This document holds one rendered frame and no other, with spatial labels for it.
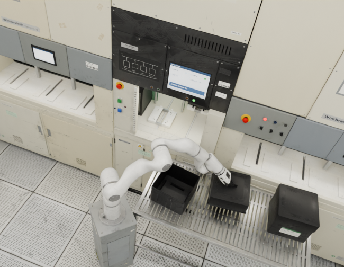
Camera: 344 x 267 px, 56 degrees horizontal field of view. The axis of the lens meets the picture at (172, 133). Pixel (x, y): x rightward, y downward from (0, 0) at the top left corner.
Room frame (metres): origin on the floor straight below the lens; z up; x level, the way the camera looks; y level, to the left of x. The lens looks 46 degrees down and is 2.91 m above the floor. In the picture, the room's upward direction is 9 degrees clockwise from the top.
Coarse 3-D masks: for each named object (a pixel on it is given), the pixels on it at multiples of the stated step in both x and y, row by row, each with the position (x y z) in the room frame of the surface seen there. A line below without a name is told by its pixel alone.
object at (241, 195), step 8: (216, 176) 1.53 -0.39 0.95; (232, 176) 1.56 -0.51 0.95; (240, 176) 1.57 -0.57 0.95; (248, 176) 1.58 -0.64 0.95; (216, 184) 1.46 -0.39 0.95; (224, 184) 1.47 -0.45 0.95; (240, 184) 1.49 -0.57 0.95; (248, 184) 1.51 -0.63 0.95; (216, 192) 1.39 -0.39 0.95; (224, 192) 1.40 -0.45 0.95; (232, 192) 1.41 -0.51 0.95; (240, 192) 1.42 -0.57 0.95; (248, 192) 1.44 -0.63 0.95; (208, 200) 1.37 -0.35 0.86; (216, 200) 1.34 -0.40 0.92; (224, 200) 1.33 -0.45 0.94; (232, 200) 1.34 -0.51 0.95; (240, 200) 1.35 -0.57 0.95; (248, 200) 1.37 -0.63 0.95; (224, 208) 1.33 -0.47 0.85; (232, 208) 1.33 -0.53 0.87; (240, 208) 1.32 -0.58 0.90
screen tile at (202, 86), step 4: (192, 76) 1.80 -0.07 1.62; (196, 76) 1.80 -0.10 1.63; (200, 76) 1.79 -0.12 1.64; (200, 80) 1.79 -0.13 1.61; (204, 80) 1.79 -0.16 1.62; (188, 84) 1.81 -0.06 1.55; (192, 84) 1.80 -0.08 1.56; (196, 84) 1.80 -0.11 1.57; (200, 84) 1.79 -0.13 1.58; (204, 84) 1.78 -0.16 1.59; (200, 88) 1.79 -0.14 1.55; (204, 88) 1.78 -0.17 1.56
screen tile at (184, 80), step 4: (172, 68) 1.83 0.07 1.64; (176, 68) 1.83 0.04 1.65; (172, 72) 1.83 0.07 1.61; (176, 72) 1.83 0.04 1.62; (180, 72) 1.82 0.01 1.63; (184, 72) 1.82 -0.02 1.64; (188, 72) 1.81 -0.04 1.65; (172, 76) 1.83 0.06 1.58; (184, 76) 1.82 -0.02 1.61; (172, 80) 1.83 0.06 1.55; (176, 80) 1.83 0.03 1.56; (180, 80) 1.82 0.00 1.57; (184, 80) 1.81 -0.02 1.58
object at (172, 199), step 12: (180, 168) 1.57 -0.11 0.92; (156, 180) 1.43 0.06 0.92; (168, 180) 1.56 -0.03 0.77; (180, 180) 1.57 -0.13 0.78; (192, 180) 1.53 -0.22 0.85; (156, 192) 1.34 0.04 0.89; (168, 192) 1.44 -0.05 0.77; (180, 192) 1.46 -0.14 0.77; (192, 192) 1.40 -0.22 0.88; (168, 204) 1.30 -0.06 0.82; (180, 204) 1.27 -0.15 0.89
